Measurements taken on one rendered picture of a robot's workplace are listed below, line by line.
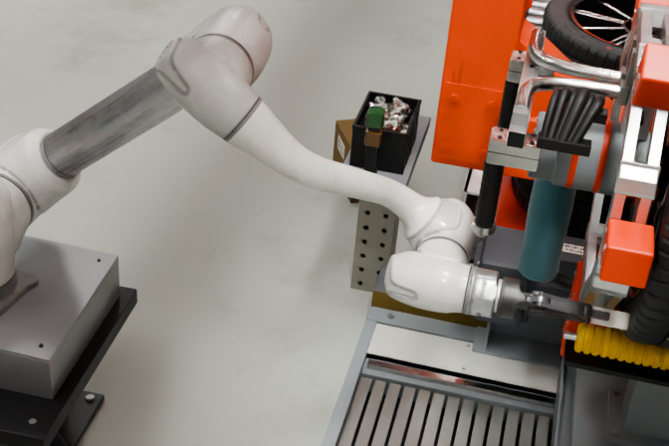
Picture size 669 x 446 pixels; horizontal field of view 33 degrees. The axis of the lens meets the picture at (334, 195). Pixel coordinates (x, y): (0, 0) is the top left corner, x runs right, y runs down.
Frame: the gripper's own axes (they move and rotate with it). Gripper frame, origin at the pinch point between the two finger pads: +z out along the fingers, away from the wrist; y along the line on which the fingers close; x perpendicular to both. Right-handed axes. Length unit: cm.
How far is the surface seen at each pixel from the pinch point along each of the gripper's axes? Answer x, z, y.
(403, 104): 54, -53, -64
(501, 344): 0, -17, -78
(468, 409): -18, -22, -64
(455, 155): 39, -37, -51
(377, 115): 42, -55, -39
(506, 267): 14, -20, -48
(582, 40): 102, -10, -121
